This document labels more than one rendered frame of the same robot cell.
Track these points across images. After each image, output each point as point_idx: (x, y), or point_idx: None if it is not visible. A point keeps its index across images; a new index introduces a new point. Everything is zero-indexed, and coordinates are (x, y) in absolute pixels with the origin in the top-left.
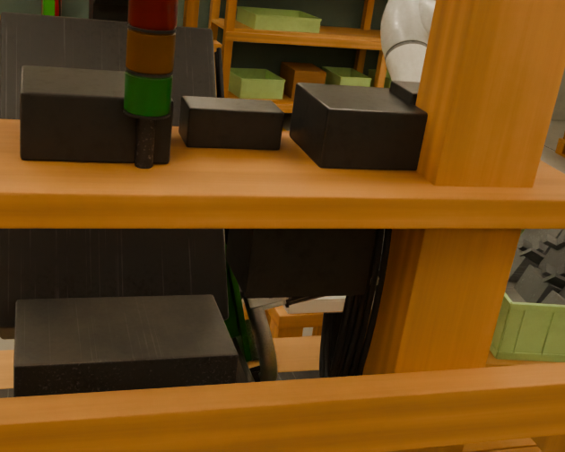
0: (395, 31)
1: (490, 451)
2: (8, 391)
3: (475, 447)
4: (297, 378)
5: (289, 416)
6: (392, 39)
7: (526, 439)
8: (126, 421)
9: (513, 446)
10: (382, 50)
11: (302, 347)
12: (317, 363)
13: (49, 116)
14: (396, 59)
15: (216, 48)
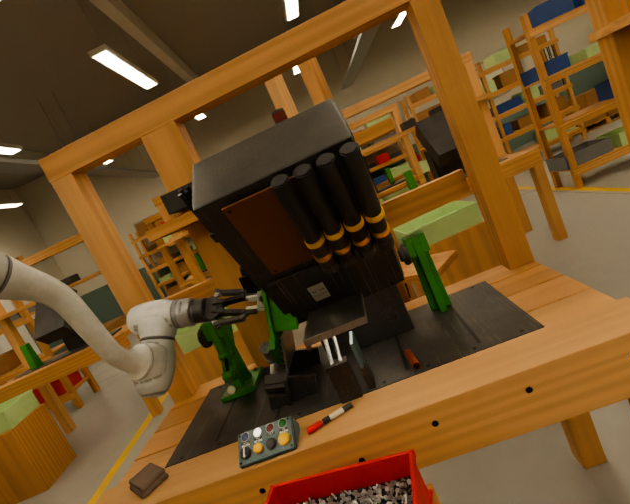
0: None
1: (181, 421)
2: (439, 362)
3: (185, 422)
4: (243, 432)
5: None
6: None
7: (154, 435)
8: None
9: (165, 429)
10: None
11: (214, 469)
12: (218, 452)
13: None
14: (22, 264)
15: (181, 189)
